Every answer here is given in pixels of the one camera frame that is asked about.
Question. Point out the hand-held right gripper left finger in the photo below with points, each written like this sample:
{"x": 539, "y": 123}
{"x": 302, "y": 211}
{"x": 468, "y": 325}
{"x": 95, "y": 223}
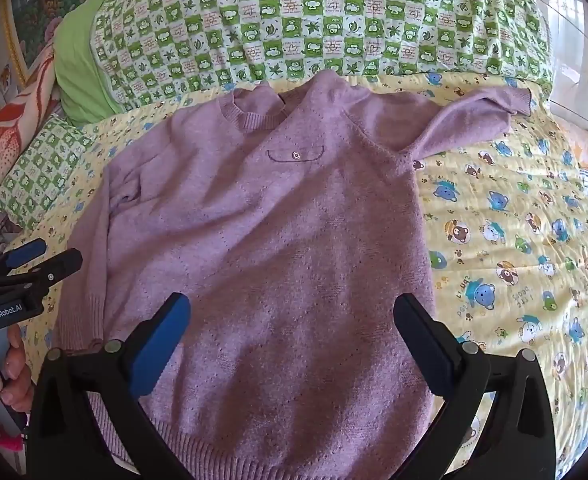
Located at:
{"x": 158, "y": 342}

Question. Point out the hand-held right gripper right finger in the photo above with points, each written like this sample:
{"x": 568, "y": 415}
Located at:
{"x": 426, "y": 347}

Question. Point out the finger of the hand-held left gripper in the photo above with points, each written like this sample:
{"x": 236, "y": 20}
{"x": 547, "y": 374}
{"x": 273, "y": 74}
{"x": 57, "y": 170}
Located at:
{"x": 49, "y": 269}
{"x": 21, "y": 252}

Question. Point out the purple knit sweater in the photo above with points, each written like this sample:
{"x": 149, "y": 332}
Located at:
{"x": 274, "y": 260}

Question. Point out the person's left hand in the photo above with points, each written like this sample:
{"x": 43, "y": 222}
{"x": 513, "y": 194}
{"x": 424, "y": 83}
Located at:
{"x": 14, "y": 380}

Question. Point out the small green checkered pillow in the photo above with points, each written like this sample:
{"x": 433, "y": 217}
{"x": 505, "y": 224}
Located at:
{"x": 41, "y": 170}

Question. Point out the orange floral blanket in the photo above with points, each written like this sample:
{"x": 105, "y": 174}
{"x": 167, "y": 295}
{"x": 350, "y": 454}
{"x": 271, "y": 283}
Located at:
{"x": 9, "y": 125}

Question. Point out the yellow cartoon animal blanket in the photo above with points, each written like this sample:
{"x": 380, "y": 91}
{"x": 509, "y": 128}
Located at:
{"x": 513, "y": 240}

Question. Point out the plain green pillow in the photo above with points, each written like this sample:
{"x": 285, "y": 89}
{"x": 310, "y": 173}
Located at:
{"x": 81, "y": 65}

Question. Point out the green checkered quilt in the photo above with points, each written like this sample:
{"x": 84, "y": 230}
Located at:
{"x": 324, "y": 20}

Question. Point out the framed landscape wall picture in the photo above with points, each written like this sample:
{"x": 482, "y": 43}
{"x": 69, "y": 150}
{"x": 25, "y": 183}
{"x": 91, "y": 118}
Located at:
{"x": 29, "y": 15}

